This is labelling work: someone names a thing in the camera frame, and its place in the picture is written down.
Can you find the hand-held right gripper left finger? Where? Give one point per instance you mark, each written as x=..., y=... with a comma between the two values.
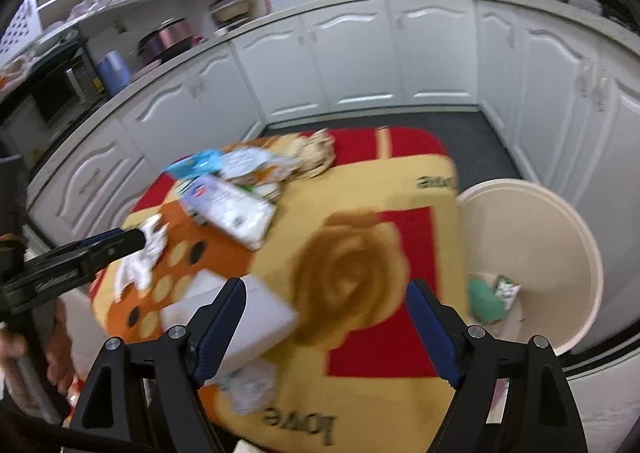
x=225, y=323

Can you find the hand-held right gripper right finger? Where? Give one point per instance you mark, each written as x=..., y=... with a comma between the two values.
x=430, y=328

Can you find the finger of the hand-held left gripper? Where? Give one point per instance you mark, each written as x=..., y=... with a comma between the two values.
x=85, y=258

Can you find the white cardboard box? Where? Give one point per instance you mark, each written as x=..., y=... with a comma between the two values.
x=265, y=313

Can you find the white tissue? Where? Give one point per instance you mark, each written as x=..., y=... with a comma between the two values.
x=142, y=258

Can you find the white and blue plastic packet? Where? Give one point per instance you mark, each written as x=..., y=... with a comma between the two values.
x=230, y=205

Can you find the beige plastic bin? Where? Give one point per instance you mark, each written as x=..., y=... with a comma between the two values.
x=540, y=243

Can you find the light blue packet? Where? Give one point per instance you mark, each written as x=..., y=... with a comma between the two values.
x=200, y=163

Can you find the person's left hand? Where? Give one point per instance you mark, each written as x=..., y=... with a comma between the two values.
x=61, y=358

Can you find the green crumpled bag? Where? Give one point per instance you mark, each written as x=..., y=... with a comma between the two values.
x=485, y=303

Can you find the crumpled clear plastic wrapper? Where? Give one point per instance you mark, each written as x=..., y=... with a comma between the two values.
x=252, y=385

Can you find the rose printed blanket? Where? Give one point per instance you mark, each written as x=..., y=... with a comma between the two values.
x=350, y=253

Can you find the black oven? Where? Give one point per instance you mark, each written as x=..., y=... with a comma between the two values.
x=45, y=98

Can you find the beige flat wrapper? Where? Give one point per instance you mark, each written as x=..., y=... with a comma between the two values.
x=280, y=170

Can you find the blue plastic cup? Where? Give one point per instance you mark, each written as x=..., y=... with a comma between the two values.
x=114, y=75

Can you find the crumpled brown paper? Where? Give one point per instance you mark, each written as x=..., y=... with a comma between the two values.
x=312, y=153

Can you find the black floor mat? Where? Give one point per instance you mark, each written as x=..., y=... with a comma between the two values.
x=475, y=138

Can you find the pink cooking pot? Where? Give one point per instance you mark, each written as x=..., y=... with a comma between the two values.
x=167, y=40

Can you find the white kitchen cabinets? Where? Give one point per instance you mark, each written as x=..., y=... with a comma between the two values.
x=375, y=53

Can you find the stack of bowls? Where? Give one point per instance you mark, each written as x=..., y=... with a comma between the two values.
x=235, y=8

